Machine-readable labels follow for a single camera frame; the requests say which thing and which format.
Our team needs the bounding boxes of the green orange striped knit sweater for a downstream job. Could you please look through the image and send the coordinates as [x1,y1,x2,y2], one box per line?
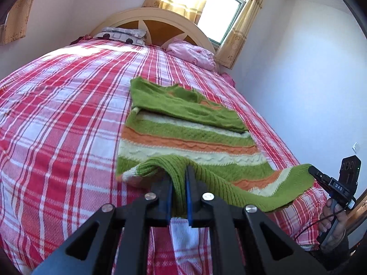
[116,77,314,215]

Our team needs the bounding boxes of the person's right hand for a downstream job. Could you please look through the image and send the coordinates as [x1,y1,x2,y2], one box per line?
[318,198,348,253]

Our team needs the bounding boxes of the pink cloth at bedside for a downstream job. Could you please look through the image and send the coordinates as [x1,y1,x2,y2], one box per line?
[220,73,236,87]

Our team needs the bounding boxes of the pink crumpled blanket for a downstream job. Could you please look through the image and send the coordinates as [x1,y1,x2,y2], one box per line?
[166,40,216,72]

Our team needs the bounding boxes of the red white plaid bed sheet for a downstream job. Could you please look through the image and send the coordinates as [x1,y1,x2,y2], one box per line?
[0,38,329,275]

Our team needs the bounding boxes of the yellow curtain right side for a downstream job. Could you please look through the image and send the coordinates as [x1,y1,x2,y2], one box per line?
[215,0,264,70]

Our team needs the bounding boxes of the grey patterned folded pillow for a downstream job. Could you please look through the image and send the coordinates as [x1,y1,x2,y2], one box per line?
[93,27,146,47]

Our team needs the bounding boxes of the cream wooden headboard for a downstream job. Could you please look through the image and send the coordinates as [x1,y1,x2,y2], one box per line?
[90,8,215,53]

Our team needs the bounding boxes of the dark red cloth bed corner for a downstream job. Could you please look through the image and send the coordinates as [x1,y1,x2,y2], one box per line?
[70,35,92,45]

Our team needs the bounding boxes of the window behind headboard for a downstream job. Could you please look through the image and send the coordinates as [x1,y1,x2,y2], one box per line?
[198,0,247,47]

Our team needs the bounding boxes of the yellow curtain left window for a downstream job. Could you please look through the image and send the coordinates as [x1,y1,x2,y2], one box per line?
[1,0,33,45]

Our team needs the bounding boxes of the dark wooden door frame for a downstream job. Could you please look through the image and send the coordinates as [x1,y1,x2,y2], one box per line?
[346,190,367,235]

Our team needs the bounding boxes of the black cable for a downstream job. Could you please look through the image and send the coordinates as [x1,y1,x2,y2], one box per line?
[294,207,347,241]

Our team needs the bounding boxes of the white wall socket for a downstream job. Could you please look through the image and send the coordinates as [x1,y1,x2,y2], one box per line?
[352,142,359,153]

